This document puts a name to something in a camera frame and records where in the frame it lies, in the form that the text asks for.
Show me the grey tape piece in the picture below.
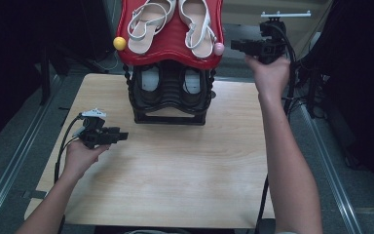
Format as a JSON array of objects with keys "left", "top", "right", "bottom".
[{"left": 21, "top": 189, "right": 49, "bottom": 200}]

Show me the black leather shoe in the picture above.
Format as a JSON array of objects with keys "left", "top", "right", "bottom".
[
  {"left": 181, "top": 66, "right": 210, "bottom": 105},
  {"left": 132, "top": 62, "right": 164, "bottom": 105}
]

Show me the red and black shoe rack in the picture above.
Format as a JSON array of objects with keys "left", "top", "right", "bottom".
[{"left": 112, "top": 0, "right": 226, "bottom": 126}]

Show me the metal floor rail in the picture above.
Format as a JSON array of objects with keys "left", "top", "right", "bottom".
[
  {"left": 0, "top": 74, "right": 62, "bottom": 228},
  {"left": 298, "top": 103, "right": 363, "bottom": 234}
]

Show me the black tripod stand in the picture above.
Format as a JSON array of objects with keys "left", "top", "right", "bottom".
[{"left": 290, "top": 58, "right": 325, "bottom": 118}]

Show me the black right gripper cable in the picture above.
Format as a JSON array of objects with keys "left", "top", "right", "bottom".
[{"left": 254, "top": 22, "right": 298, "bottom": 234}]

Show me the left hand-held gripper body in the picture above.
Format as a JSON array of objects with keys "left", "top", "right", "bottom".
[{"left": 77, "top": 108, "right": 107, "bottom": 150}]

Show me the person's right hand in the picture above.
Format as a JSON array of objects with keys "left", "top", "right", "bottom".
[{"left": 244, "top": 57, "right": 291, "bottom": 96}]

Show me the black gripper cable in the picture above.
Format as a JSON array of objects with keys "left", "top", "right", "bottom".
[
  {"left": 53, "top": 115, "right": 86, "bottom": 184},
  {"left": 254, "top": 22, "right": 298, "bottom": 234}
]

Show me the person's left hand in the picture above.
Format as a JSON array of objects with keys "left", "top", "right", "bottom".
[{"left": 61, "top": 139, "right": 111, "bottom": 179}]

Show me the black curtain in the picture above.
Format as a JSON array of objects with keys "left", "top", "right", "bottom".
[
  {"left": 318, "top": 0, "right": 374, "bottom": 196},
  {"left": 0, "top": 0, "right": 111, "bottom": 154}
]

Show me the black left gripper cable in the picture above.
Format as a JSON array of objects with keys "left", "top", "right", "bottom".
[{"left": 53, "top": 115, "right": 86, "bottom": 184}]

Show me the white strappy sandal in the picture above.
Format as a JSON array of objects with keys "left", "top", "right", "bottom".
[
  {"left": 178, "top": 0, "right": 218, "bottom": 59},
  {"left": 126, "top": 0, "right": 177, "bottom": 56}
]

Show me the black upright stand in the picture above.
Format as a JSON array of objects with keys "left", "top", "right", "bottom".
[{"left": 38, "top": 45, "right": 53, "bottom": 106}]

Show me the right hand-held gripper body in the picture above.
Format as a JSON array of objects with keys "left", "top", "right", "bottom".
[{"left": 258, "top": 10, "right": 312, "bottom": 64}]

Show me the white floor cable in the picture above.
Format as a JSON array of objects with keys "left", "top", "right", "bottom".
[{"left": 92, "top": 50, "right": 121, "bottom": 73}]

